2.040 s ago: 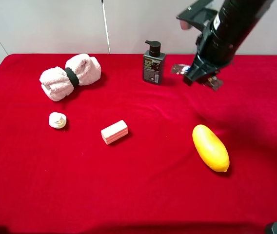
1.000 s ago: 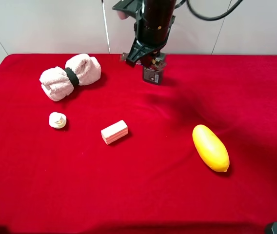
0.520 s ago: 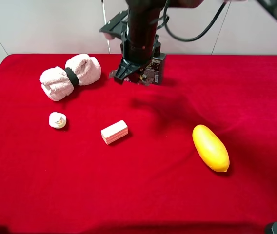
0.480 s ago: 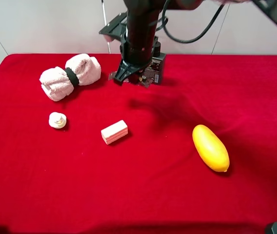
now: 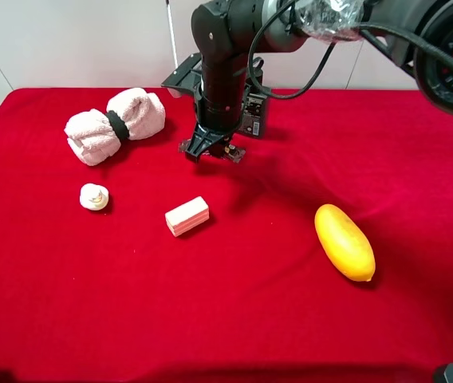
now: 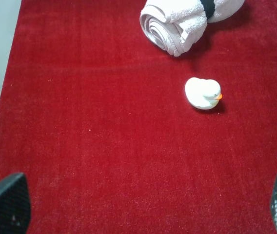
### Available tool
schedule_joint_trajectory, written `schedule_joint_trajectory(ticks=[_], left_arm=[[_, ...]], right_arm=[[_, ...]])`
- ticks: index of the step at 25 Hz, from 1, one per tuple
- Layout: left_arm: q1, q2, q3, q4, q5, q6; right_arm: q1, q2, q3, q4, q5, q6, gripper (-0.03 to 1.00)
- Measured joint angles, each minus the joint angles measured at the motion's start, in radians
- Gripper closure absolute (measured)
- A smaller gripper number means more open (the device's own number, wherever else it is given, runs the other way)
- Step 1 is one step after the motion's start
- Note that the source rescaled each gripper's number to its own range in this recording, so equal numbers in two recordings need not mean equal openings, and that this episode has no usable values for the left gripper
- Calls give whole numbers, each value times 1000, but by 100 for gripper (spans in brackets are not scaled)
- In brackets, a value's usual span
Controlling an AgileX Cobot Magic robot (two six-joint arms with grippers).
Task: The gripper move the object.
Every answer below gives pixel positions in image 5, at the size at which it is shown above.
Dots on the white pole behind table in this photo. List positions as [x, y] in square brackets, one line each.
[172, 34]

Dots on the dark candy bar wrapper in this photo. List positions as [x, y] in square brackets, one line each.
[230, 152]

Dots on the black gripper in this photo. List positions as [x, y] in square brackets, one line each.
[205, 138]

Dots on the black pump bottle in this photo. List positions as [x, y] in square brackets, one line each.
[255, 111]

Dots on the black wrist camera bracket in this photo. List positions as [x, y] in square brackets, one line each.
[186, 78]

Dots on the rolled pink towel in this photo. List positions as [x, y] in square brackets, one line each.
[91, 137]

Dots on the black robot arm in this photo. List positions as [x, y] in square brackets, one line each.
[417, 36]

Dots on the red velvet table cloth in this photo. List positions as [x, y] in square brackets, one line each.
[250, 295]

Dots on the yellow mango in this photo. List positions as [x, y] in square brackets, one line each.
[344, 243]

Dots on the black towel band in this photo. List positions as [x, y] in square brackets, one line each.
[118, 125]

